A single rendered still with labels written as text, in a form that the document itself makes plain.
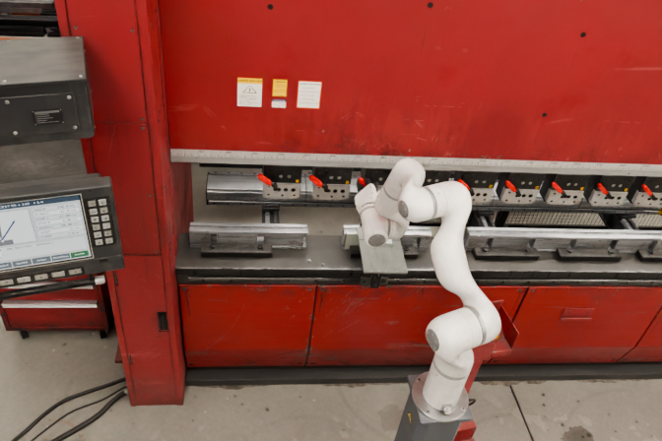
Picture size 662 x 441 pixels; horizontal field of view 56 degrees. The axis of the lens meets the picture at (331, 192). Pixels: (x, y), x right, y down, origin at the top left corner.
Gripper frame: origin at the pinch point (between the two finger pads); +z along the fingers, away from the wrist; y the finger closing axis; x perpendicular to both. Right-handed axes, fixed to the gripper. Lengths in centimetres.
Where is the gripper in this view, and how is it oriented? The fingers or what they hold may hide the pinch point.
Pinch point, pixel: (364, 184)
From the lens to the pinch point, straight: 245.9
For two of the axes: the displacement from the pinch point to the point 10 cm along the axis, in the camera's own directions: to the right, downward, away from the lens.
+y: -6.7, 6.0, 4.4
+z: -0.9, -6.4, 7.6
